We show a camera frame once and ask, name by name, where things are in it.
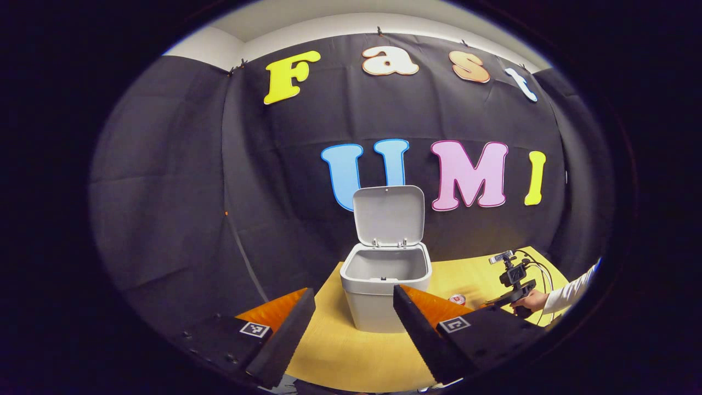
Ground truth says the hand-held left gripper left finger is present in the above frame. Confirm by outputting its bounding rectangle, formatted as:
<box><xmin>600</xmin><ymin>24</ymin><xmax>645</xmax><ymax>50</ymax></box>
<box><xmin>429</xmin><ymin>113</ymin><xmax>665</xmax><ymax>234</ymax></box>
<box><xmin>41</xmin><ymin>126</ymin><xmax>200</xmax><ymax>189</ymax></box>
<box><xmin>180</xmin><ymin>288</ymin><xmax>318</xmax><ymax>390</ymax></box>

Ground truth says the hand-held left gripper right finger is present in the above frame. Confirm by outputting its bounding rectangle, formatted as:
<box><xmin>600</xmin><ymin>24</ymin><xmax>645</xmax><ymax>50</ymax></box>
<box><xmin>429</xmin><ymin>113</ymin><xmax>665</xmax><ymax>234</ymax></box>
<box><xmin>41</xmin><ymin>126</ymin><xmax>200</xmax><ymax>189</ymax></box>
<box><xmin>393</xmin><ymin>284</ymin><xmax>549</xmax><ymax>385</ymax></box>

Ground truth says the white desktop garbage bin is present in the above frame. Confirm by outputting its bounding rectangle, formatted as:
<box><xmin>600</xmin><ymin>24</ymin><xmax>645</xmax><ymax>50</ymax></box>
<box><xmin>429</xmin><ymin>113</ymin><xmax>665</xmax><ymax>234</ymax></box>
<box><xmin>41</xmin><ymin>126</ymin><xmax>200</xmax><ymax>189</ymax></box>
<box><xmin>340</xmin><ymin>185</ymin><xmax>432</xmax><ymax>334</ymax></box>

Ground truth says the wooden desktop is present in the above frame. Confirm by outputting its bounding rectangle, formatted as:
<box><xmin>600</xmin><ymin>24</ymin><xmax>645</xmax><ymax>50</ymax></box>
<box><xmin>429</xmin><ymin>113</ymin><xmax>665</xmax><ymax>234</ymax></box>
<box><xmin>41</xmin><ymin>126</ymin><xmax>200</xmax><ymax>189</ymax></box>
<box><xmin>285</xmin><ymin>246</ymin><xmax>571</xmax><ymax>393</ymax></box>

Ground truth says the black backdrop cloth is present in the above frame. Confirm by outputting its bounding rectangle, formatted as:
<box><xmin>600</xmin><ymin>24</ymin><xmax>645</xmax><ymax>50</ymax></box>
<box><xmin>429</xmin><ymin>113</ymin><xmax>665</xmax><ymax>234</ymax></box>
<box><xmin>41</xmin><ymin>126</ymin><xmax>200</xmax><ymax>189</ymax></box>
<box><xmin>90</xmin><ymin>33</ymin><xmax>615</xmax><ymax>352</ymax></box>

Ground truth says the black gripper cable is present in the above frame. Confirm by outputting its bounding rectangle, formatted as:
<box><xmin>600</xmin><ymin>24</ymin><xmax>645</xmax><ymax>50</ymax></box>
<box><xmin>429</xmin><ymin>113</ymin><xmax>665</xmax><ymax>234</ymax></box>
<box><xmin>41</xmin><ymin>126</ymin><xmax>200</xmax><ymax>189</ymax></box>
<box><xmin>518</xmin><ymin>251</ymin><xmax>556</xmax><ymax>324</ymax></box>

